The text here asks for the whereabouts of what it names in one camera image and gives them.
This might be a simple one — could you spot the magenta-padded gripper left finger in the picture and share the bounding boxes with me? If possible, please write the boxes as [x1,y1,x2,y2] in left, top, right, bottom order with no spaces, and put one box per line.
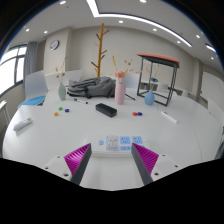
[42,143,92,186]

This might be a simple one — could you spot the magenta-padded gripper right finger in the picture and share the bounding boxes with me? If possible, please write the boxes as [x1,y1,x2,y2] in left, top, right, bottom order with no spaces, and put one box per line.
[131,143,184,186]

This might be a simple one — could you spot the white power strip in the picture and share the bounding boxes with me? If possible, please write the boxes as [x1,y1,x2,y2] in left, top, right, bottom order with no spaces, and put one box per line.
[85,134,148,158]

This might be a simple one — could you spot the white flat bar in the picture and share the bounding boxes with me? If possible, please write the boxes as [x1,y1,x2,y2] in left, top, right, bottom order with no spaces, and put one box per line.
[160,110,179,125]

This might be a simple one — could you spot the black rectangular box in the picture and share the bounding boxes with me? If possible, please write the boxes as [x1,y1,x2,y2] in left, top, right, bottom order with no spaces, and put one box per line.
[95,102,118,118]

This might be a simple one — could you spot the white marker pen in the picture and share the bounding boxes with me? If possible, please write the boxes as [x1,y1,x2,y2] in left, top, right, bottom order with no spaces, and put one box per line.
[73,97,89,105]

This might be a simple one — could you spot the blue vase with stems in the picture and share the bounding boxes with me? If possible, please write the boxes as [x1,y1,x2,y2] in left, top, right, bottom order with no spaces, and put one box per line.
[143,64,161,106]

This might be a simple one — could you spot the black pen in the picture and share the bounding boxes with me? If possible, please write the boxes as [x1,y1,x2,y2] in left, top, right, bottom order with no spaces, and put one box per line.
[124,93,137,101]

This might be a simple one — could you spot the white remote control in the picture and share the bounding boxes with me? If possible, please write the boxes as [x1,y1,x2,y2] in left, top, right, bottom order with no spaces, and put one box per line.
[12,117,33,132]

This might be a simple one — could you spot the green vase with twigs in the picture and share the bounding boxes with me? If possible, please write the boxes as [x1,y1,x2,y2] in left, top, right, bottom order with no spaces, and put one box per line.
[54,56,69,102]

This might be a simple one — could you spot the pink vase with flowers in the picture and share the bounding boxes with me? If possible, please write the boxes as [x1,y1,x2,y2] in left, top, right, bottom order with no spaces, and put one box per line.
[111,54,134,106]

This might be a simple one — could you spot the grey backpack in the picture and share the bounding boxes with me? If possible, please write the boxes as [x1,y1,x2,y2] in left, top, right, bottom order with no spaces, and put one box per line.
[66,75,117,100]

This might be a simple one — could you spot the white chairs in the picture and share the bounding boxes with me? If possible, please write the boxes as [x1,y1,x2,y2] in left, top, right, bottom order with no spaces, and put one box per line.
[123,70,191,98]

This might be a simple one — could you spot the white chair with blue cushion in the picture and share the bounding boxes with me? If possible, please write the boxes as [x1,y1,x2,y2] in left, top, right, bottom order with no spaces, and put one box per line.
[18,70,49,109]

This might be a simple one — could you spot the black-framed orange-topped side table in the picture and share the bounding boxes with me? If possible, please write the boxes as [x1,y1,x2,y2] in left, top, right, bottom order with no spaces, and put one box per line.
[135,52,181,107]

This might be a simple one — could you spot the grey curtain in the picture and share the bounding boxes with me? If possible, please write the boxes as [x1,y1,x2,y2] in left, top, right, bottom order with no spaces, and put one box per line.
[23,41,38,84]

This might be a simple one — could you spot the wooden coat stand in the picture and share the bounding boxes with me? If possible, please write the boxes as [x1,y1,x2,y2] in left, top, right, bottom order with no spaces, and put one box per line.
[90,22,110,78]

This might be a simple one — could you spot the window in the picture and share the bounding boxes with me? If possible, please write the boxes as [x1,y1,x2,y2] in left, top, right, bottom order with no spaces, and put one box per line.
[0,44,28,96]

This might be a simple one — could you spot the short ceiling strip light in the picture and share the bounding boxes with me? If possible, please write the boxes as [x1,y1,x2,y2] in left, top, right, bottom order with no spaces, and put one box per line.
[205,43,218,54]

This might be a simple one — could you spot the round ceiling spotlights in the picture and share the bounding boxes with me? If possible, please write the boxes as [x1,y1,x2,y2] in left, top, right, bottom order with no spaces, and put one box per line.
[24,0,216,61]

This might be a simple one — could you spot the long ceiling strip light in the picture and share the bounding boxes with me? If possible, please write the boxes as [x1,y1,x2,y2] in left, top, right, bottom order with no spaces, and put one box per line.
[85,0,193,48]

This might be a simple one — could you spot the white wall board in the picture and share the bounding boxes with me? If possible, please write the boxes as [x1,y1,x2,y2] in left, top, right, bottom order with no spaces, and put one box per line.
[199,71,224,111]

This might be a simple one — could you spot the round wall clock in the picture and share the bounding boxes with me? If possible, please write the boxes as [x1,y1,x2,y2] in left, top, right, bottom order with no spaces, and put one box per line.
[49,39,60,51]

